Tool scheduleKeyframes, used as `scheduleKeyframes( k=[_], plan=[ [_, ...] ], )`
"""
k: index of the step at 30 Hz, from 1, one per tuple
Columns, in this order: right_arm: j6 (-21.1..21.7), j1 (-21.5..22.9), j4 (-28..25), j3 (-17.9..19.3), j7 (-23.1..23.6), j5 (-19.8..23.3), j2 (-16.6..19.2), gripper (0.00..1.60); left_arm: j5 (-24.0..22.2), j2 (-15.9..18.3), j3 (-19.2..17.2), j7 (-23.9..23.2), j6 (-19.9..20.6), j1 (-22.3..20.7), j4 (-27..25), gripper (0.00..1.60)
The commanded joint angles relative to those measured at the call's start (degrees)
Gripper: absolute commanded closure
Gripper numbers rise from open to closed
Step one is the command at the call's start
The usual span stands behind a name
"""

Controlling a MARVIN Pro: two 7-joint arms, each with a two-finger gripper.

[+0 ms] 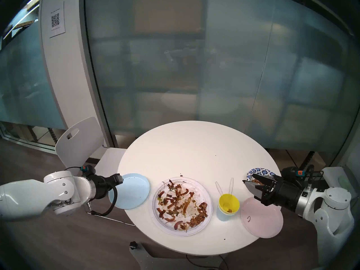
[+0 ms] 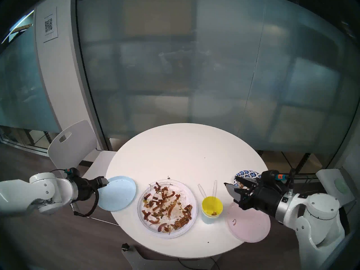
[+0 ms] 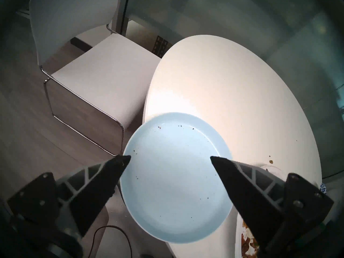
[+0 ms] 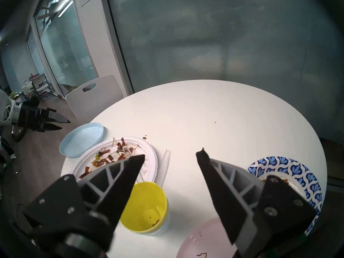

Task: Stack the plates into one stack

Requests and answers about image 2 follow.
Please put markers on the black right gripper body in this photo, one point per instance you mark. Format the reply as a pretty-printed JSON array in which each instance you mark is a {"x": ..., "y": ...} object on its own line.
[{"x": 264, "y": 199}]

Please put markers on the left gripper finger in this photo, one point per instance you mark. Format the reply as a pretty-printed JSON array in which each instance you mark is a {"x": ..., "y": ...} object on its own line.
[{"x": 103, "y": 182}]

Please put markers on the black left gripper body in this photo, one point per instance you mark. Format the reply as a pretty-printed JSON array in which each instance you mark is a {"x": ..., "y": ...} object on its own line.
[{"x": 84, "y": 188}]

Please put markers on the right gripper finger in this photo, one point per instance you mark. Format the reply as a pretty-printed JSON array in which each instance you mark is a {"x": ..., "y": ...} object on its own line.
[
  {"x": 232, "y": 192},
  {"x": 246, "y": 180}
]

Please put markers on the light blue plate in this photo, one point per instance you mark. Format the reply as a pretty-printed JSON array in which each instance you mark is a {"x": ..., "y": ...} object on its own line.
[{"x": 118, "y": 193}]

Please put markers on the yellow plastic cup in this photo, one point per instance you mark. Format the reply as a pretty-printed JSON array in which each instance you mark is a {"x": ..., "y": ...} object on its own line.
[{"x": 212, "y": 203}]

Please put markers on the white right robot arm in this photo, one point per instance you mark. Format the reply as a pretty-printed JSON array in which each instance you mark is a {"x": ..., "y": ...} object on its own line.
[{"x": 317, "y": 216}]

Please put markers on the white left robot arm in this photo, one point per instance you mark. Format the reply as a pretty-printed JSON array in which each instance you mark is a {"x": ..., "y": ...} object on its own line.
[{"x": 22, "y": 190}]

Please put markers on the blue patterned paper bowl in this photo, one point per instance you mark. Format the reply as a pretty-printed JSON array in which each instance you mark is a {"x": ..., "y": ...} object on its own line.
[{"x": 247, "y": 173}]

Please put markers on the pink plate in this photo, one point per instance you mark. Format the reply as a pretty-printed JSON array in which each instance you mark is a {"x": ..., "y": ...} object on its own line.
[{"x": 247, "y": 227}]

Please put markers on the light blue plastic cup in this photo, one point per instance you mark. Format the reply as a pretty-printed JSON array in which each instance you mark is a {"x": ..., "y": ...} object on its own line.
[{"x": 209, "y": 220}]

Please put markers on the brown food scraps heap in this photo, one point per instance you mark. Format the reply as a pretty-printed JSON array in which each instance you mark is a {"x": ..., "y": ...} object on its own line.
[{"x": 163, "y": 199}]

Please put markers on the white chair with green pad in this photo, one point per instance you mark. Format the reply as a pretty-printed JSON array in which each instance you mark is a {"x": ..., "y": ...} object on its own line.
[{"x": 327, "y": 179}]

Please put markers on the black knob on base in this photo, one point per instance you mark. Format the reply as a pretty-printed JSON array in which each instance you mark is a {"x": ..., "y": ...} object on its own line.
[{"x": 125, "y": 247}]

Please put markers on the green round seat pad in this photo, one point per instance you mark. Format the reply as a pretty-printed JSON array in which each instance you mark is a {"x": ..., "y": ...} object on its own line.
[{"x": 341, "y": 185}]

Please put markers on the white table base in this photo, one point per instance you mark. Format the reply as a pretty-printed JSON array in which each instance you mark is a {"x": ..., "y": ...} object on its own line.
[{"x": 137, "y": 258}]

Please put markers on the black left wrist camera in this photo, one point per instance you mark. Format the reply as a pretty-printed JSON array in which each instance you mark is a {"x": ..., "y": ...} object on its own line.
[{"x": 71, "y": 172}]

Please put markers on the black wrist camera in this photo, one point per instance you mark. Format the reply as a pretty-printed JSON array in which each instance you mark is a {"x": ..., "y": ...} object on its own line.
[
  {"x": 270, "y": 177},
  {"x": 71, "y": 172}
]

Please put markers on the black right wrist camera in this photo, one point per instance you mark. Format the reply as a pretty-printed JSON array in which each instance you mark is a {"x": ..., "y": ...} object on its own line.
[{"x": 270, "y": 177}]

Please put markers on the perforated metal shelf bracket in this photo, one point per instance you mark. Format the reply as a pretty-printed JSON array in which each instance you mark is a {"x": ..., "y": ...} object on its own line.
[{"x": 301, "y": 162}]

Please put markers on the QR code wall sign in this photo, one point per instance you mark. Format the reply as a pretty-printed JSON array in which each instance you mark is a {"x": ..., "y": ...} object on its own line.
[{"x": 50, "y": 24}]

